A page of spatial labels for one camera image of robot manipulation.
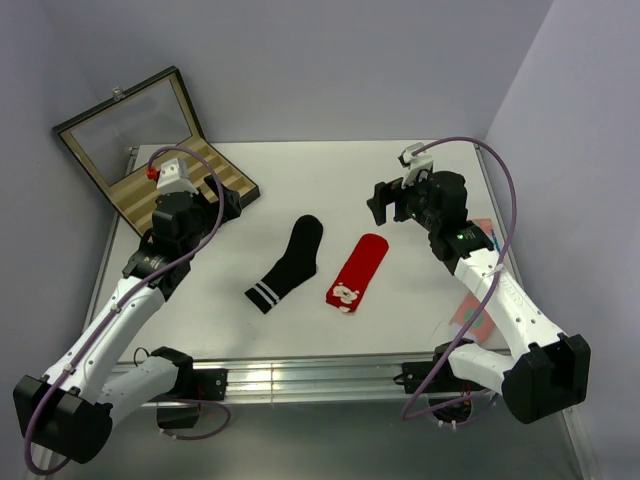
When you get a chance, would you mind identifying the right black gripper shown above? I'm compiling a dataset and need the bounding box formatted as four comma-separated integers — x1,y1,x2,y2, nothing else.
367,171,441,232

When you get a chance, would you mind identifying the red santa sock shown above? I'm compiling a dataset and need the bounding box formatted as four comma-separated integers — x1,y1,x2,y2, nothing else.
325,233,389,314

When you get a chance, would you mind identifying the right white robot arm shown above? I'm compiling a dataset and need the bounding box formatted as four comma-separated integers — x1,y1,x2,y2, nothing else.
367,171,591,424

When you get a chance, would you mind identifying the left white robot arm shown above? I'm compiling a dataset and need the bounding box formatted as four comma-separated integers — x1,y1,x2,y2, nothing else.
13,176,242,476

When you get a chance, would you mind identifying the black compartment display box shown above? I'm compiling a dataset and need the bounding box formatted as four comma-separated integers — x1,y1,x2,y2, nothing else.
53,66,260,235

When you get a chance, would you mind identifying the black striped sock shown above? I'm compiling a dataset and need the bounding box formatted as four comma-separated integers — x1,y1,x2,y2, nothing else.
244,215,324,314

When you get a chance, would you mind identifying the pink patterned sock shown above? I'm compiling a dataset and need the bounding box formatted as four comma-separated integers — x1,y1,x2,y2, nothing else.
449,218,501,344

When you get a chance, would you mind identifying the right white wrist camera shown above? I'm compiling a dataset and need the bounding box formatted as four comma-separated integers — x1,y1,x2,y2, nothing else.
398,142,433,189

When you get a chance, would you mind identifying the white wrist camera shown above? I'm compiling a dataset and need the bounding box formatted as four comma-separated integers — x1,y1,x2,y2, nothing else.
398,142,433,189
146,158,198,195

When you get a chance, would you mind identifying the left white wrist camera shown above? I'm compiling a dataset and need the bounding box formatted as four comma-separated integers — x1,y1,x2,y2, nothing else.
146,158,198,195

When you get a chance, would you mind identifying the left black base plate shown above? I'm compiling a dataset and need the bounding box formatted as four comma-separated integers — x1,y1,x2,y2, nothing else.
192,368,228,401

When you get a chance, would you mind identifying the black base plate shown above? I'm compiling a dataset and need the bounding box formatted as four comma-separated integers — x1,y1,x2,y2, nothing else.
392,361,456,395
192,368,228,401

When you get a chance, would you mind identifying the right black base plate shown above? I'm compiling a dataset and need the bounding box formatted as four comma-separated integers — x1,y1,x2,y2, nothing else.
392,361,456,395

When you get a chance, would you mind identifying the aluminium table frame rail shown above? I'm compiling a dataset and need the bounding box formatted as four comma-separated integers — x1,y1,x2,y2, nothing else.
194,352,433,405

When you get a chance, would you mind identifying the small black box under rail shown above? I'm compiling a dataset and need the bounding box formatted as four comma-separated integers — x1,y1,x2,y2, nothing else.
156,405,200,431

